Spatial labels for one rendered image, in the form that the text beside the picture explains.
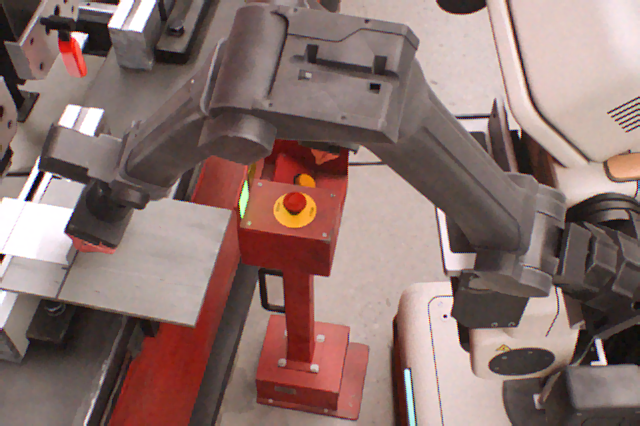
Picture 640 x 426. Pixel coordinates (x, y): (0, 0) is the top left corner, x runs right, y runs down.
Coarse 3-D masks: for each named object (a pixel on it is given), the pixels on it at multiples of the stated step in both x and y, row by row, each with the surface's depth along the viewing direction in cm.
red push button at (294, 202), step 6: (294, 192) 142; (300, 192) 142; (288, 198) 141; (294, 198) 141; (300, 198) 141; (288, 204) 140; (294, 204) 140; (300, 204) 140; (306, 204) 141; (288, 210) 140; (294, 210) 140; (300, 210) 140
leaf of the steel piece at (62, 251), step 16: (32, 208) 116; (48, 208) 116; (64, 208) 116; (16, 224) 115; (32, 224) 115; (48, 224) 115; (64, 224) 115; (16, 240) 113; (32, 240) 113; (48, 240) 113; (64, 240) 113; (32, 256) 112; (48, 256) 112; (64, 256) 112
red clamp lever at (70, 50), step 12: (48, 24) 102; (60, 24) 102; (72, 24) 102; (60, 36) 104; (60, 48) 105; (72, 48) 105; (72, 60) 106; (84, 60) 108; (72, 72) 108; (84, 72) 109
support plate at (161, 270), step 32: (64, 192) 118; (128, 224) 115; (160, 224) 115; (192, 224) 115; (224, 224) 115; (96, 256) 112; (128, 256) 112; (160, 256) 112; (192, 256) 112; (0, 288) 110; (32, 288) 109; (64, 288) 109; (96, 288) 109; (128, 288) 109; (160, 288) 109; (192, 288) 109; (160, 320) 107; (192, 320) 107
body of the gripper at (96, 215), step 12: (96, 180) 101; (84, 192) 105; (96, 192) 101; (84, 204) 104; (96, 204) 102; (108, 204) 101; (120, 204) 101; (84, 216) 103; (96, 216) 104; (108, 216) 103; (120, 216) 104; (72, 228) 103; (84, 228) 103; (96, 228) 103; (108, 228) 104; (120, 228) 105; (108, 240) 104; (120, 240) 104
